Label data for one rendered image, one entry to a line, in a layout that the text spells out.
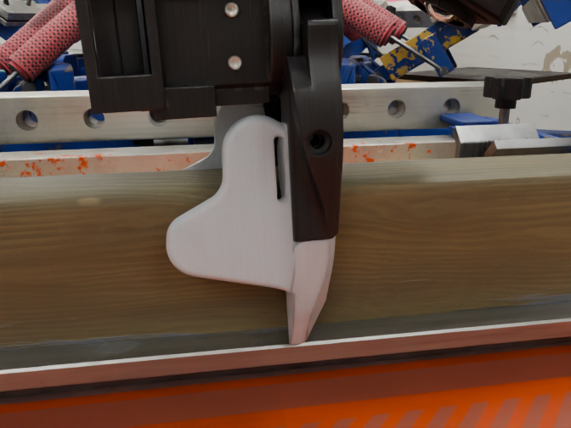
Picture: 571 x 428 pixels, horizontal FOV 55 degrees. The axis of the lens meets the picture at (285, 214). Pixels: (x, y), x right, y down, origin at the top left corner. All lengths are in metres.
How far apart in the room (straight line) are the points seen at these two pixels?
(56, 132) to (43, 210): 0.43
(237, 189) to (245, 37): 0.05
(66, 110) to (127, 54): 0.45
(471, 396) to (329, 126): 0.15
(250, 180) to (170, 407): 0.11
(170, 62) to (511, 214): 0.15
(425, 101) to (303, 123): 0.51
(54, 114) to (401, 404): 0.49
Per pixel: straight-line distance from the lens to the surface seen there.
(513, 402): 0.27
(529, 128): 0.51
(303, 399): 0.26
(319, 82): 0.17
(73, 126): 0.64
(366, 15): 1.04
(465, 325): 0.26
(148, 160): 0.57
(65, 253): 0.23
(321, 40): 0.18
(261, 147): 0.19
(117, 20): 0.19
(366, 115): 0.66
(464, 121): 0.64
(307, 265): 0.20
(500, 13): 0.23
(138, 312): 0.24
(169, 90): 0.18
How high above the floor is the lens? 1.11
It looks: 19 degrees down
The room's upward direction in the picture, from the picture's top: straight up
